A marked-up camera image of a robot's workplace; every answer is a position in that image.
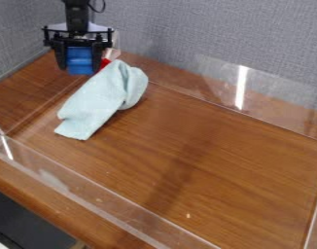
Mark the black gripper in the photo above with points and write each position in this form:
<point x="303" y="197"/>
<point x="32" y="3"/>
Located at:
<point x="96" y="37"/>

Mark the blue block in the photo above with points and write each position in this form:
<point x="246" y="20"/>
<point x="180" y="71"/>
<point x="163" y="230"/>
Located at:
<point x="79" y="61"/>

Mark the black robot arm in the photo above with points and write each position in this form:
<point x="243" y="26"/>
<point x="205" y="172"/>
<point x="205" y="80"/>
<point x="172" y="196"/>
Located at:
<point x="77" y="17"/>

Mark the light blue cloth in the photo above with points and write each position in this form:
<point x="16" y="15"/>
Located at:
<point x="115" y="89"/>

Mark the red block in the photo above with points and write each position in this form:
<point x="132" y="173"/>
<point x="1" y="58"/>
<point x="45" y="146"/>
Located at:
<point x="104" y="63"/>

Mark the clear acrylic enclosure wall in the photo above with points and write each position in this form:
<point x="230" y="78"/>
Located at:
<point x="207" y="167"/>

